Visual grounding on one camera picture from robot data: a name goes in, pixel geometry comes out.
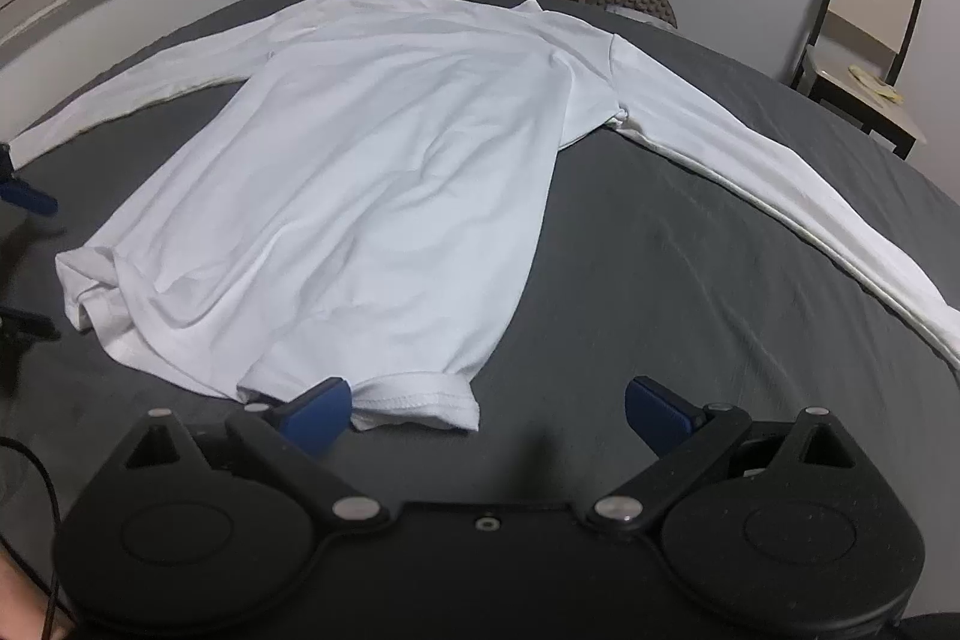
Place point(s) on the beige wooden chair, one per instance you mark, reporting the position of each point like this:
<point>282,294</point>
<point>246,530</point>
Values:
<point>870,10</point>

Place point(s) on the white long-sleeve shirt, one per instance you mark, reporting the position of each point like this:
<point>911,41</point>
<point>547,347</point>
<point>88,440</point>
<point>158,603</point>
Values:
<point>375,160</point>

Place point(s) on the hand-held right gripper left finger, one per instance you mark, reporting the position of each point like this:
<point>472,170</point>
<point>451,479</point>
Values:
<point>319,421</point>

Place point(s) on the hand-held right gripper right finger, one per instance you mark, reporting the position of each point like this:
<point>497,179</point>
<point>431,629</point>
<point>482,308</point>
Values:
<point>658,419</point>

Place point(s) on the yellow cloth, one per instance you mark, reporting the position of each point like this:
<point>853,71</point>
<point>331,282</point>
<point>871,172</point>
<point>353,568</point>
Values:
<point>877,84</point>

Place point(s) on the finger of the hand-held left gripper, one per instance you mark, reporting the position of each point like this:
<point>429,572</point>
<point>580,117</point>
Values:
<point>22,326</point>
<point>30,197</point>

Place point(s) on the person's left forearm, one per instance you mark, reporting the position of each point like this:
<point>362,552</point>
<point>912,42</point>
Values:
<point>22,606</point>

